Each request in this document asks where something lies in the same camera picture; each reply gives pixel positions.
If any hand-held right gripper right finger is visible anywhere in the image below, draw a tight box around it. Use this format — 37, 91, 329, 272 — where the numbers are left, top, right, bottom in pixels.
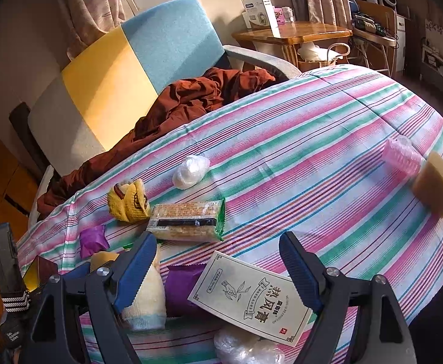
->
279, 231, 412, 364

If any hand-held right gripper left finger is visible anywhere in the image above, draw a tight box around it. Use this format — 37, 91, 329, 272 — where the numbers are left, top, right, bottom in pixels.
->
24, 231, 157, 364

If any cream knitted towel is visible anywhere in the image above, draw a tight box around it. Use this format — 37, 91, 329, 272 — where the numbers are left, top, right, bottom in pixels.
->
122, 243, 168, 331

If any gold metal tin box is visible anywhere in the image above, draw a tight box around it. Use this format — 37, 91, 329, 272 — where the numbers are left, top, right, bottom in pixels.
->
23, 256, 60, 292

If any large purple packet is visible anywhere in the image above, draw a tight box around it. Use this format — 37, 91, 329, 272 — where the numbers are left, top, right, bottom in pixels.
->
165, 263, 209, 317

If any white printed carton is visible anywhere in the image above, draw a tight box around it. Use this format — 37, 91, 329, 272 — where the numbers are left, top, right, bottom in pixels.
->
188, 250, 314, 347

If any small purple packet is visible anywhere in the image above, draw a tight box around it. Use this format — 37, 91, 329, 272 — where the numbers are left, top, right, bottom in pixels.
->
79, 225, 110, 260

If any yellow knitted sock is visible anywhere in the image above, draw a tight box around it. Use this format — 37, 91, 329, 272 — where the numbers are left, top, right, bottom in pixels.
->
107, 179, 151, 224

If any cracker packet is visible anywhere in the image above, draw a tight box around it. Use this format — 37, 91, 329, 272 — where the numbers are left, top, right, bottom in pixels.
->
146, 198, 227, 242

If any clear plastic bag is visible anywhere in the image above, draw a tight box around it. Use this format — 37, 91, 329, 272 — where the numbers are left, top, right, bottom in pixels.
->
214, 326, 286, 364

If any white plastic bag ball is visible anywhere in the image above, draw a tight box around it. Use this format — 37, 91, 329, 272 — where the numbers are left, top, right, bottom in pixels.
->
173, 155, 210, 190

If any dark cloth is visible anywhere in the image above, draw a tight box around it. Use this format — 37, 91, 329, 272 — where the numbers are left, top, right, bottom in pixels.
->
407, 278, 443, 364

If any pink hair roller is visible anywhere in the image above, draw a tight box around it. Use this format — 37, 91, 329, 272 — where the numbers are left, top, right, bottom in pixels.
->
382, 136, 423, 179

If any brown cloth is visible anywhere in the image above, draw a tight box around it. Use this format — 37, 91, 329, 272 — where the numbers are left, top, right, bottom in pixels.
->
37, 67, 277, 218

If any multicoloured armchair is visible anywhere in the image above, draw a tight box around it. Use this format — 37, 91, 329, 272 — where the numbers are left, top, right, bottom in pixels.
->
9, 0, 302, 213

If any basket with white bag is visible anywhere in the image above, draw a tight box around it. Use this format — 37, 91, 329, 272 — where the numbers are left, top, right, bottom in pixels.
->
297, 42, 351, 72

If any wooden side table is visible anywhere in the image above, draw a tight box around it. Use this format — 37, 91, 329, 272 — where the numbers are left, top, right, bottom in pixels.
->
232, 21, 353, 72

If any wooden folding desk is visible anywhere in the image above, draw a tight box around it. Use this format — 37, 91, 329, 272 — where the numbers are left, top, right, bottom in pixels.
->
352, 0, 400, 76

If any white cabinet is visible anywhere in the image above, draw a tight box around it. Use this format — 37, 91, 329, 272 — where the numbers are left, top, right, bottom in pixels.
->
394, 13, 409, 72

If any dark shelf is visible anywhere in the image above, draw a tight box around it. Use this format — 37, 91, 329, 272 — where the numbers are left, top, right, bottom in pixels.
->
421, 38, 443, 84

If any pink box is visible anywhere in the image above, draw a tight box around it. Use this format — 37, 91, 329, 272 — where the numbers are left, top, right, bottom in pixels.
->
274, 6, 295, 23

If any white cardboard box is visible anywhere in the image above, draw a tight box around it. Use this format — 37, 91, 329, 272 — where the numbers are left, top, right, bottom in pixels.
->
242, 0, 279, 30

